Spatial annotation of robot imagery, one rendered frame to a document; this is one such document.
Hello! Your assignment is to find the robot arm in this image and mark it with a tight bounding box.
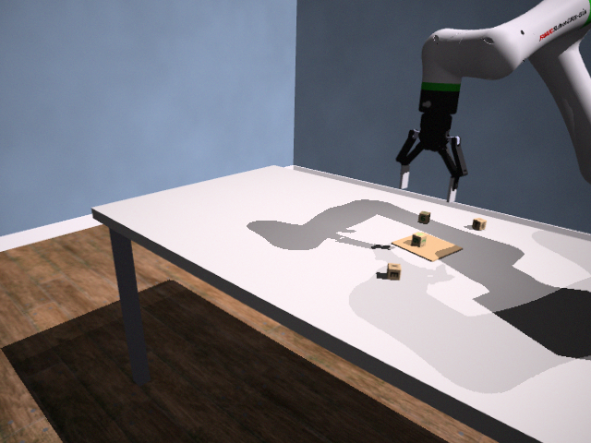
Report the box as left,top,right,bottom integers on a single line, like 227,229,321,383
418,0,591,185

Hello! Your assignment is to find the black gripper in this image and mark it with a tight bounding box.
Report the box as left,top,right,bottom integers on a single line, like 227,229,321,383
396,114,468,203

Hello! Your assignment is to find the tan flat mat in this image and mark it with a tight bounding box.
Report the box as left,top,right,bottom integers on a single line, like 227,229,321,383
392,233,463,262

